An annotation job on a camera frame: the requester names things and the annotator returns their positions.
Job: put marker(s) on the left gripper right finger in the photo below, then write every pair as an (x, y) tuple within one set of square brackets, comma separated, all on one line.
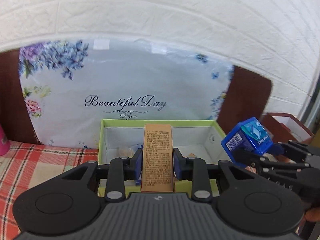
[(195, 170)]

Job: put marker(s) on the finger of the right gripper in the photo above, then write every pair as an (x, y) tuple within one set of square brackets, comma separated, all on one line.
[(244, 157), (293, 150)]

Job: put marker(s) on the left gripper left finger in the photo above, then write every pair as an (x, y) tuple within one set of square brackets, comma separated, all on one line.
[(120, 170)]

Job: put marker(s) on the blue plastic gum box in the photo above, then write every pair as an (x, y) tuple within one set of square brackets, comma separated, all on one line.
[(249, 135)]

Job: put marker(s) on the tan wooden-look box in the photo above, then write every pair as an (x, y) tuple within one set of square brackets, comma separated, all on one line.
[(157, 170)]

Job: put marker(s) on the operator hand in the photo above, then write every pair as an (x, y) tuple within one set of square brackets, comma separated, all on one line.
[(313, 215)]

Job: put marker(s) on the brown open cardboard box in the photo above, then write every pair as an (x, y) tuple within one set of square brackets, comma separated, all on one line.
[(283, 127)]

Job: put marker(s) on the large green cardboard box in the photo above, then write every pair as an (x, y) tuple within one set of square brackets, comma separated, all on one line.
[(201, 139)]

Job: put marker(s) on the dark brown headboard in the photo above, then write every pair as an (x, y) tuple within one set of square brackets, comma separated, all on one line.
[(246, 97)]

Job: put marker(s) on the plaid bed sheet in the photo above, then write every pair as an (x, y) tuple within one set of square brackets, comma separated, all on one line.
[(26, 165)]

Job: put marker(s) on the floral pillow Beautiful Day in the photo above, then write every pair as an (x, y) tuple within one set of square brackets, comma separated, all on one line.
[(69, 86)]

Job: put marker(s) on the pink thermos bottle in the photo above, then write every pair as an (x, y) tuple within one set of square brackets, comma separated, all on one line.
[(4, 143)]

